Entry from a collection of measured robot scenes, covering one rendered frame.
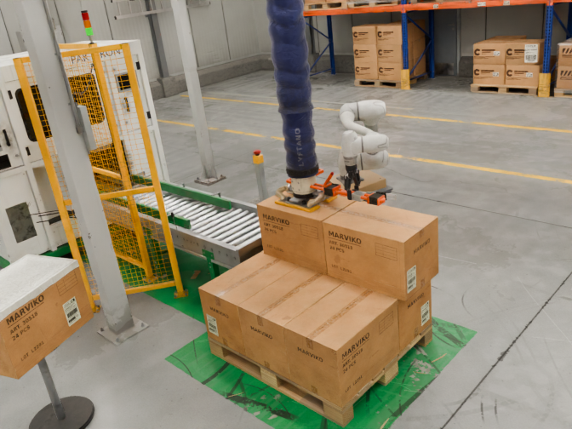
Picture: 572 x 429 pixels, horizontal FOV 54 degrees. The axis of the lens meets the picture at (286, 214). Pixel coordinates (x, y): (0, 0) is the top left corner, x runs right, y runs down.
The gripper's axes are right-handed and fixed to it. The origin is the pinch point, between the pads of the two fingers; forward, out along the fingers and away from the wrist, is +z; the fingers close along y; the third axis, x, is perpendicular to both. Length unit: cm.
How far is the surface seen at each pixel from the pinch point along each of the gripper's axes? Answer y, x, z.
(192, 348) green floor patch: 87, -90, 107
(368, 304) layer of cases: 35, 33, 53
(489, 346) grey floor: -33, 79, 107
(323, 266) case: 21, -13, 48
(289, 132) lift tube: 12, -39, -40
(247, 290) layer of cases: 66, -42, 53
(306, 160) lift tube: 6.1, -32.7, -19.9
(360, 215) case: 3.1, 7.0, 13.0
